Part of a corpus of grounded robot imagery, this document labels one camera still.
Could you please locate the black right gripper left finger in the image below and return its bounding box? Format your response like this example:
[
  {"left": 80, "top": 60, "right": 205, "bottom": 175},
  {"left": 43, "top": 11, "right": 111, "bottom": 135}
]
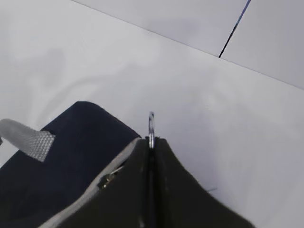
[{"left": 47, "top": 139, "right": 149, "bottom": 228}]

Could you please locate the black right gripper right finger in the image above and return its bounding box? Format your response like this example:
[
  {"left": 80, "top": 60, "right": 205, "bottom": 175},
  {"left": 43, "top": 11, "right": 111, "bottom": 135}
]
[{"left": 152, "top": 138, "right": 253, "bottom": 228}]

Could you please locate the navy blue lunch bag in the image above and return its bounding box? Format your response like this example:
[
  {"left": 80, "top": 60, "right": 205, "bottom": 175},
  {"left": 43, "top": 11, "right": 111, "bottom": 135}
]
[{"left": 0, "top": 102, "right": 141, "bottom": 228}]

